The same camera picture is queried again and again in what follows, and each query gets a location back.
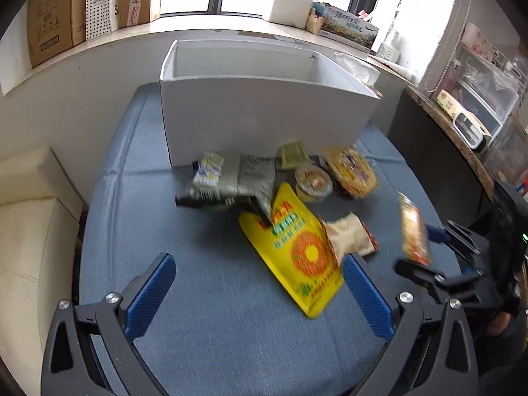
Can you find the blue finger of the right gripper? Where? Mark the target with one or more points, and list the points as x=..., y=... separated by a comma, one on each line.
x=437, y=234

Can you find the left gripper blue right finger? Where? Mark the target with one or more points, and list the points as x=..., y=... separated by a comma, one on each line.
x=373, y=305

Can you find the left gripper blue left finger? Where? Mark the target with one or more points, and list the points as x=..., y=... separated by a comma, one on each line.
x=144, y=294

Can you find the red orange snack packet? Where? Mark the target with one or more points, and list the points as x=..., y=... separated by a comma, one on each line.
x=415, y=236

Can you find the small beige brown snack bag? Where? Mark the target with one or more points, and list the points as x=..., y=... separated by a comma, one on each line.
x=349, y=235

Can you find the large yellow snack bag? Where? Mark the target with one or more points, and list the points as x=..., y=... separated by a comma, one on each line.
x=296, y=250

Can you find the round plastic snack cup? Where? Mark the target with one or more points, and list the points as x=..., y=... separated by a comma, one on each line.
x=313, y=184

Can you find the grey silver snack bag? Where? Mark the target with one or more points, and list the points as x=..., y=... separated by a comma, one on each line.
x=232, y=179

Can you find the small green jelly cup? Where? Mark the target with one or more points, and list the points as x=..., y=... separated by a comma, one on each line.
x=292, y=155

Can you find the white cardboard storage box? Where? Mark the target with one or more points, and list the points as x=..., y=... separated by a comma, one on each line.
x=253, y=97

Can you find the person right hand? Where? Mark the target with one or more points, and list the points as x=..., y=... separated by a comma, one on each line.
x=499, y=324

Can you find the blue fabric cushion mat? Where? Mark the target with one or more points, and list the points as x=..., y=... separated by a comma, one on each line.
x=226, y=326

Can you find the wooden side shelf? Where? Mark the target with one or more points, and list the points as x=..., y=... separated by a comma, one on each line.
x=445, y=125

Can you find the green white small box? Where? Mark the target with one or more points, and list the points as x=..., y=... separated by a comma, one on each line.
x=466, y=123

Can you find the cream leather sofa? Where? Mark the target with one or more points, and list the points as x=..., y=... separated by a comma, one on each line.
x=40, y=213

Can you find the clear plastic storage drawers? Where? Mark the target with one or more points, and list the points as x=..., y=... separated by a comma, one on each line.
x=494, y=97

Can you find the white bottle on sill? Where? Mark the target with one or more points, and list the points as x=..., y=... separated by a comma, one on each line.
x=389, y=49

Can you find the long printed gift box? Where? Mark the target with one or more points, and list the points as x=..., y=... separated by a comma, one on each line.
x=345, y=27

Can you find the white foam block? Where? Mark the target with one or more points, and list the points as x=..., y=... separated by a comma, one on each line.
x=292, y=13

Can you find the white dotted paper bag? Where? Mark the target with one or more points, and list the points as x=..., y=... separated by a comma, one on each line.
x=100, y=18

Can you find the open brown cardboard box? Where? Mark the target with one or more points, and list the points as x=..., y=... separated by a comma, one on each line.
x=136, y=12

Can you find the tall brown cardboard box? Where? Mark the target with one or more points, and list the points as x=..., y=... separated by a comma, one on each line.
x=54, y=26

